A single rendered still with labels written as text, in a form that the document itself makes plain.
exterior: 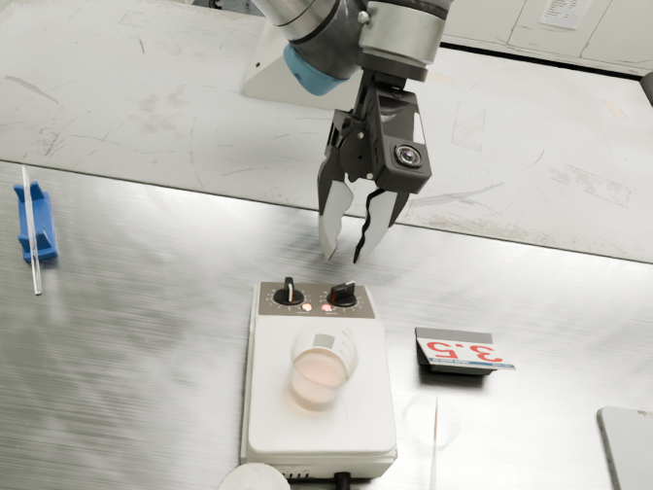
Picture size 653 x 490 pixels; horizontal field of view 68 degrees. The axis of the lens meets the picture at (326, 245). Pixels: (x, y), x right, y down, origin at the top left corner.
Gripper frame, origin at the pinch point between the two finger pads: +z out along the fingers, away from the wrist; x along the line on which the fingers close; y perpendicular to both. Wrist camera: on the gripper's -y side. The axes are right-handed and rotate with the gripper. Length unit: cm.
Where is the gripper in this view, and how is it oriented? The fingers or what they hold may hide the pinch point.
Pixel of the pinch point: (345, 253)
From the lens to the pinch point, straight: 52.2
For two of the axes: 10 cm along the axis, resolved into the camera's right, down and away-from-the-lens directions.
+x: -9.6, -1.6, -2.2
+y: -1.4, -4.1, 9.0
